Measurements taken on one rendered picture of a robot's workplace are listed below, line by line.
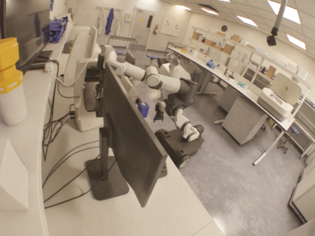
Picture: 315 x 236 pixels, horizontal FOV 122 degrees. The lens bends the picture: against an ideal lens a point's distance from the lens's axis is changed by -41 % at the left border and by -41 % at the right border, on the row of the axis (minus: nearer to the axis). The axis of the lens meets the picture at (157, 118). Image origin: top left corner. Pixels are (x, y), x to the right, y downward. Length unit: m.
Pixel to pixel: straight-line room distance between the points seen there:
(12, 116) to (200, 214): 0.89
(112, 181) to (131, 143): 0.47
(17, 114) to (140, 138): 0.30
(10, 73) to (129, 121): 0.32
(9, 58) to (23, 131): 0.15
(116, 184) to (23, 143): 0.58
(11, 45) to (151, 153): 0.37
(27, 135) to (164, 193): 0.71
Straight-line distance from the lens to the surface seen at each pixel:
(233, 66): 5.64
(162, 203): 0.82
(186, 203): 0.87
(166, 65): 1.19
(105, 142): 0.56
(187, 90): 0.96
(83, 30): 3.21
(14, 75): 0.35
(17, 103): 0.37
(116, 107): 0.47
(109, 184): 0.81
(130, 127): 0.39
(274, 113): 2.61
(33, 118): 0.39
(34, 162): 0.30
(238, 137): 2.97
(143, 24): 7.28
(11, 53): 0.33
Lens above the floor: 1.49
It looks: 35 degrees down
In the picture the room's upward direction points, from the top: 18 degrees clockwise
